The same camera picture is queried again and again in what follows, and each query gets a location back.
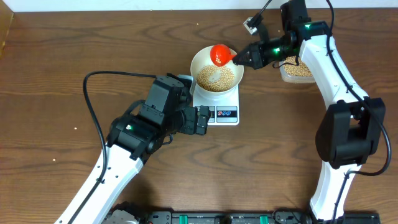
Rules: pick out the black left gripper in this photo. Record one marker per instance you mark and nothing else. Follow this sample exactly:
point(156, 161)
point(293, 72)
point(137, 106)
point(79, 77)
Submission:
point(188, 126)

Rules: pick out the red plastic measuring scoop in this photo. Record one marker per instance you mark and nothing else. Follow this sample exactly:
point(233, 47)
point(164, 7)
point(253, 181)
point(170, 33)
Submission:
point(221, 54)

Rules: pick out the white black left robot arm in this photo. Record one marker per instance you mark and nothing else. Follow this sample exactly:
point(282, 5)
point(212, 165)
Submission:
point(133, 137)

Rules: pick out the soybeans in bowl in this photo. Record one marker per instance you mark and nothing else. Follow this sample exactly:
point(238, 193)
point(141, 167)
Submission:
point(215, 79)

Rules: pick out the white digital kitchen scale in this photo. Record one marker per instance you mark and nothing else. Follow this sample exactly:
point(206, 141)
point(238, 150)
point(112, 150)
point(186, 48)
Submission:
point(223, 106)

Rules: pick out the cream round bowl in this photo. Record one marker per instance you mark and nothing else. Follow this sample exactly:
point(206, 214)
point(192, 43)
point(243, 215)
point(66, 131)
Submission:
point(202, 58)

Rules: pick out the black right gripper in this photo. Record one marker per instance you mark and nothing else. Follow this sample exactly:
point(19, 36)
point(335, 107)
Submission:
point(257, 58)

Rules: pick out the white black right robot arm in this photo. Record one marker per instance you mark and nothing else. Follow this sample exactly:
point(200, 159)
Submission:
point(353, 123)

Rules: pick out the clear plastic container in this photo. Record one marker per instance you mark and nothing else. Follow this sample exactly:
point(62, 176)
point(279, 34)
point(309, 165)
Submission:
point(294, 79)

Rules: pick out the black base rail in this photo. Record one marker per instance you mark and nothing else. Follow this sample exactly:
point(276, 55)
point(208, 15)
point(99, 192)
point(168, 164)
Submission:
point(120, 216)

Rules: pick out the soybeans in container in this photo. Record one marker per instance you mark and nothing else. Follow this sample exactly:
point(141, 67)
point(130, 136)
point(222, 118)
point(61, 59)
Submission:
point(295, 67)

